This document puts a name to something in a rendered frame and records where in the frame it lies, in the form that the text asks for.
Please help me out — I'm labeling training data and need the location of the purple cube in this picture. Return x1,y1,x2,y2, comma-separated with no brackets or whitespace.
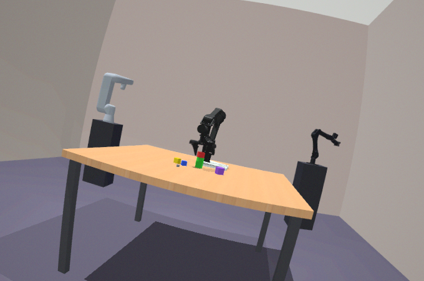
214,167,225,175

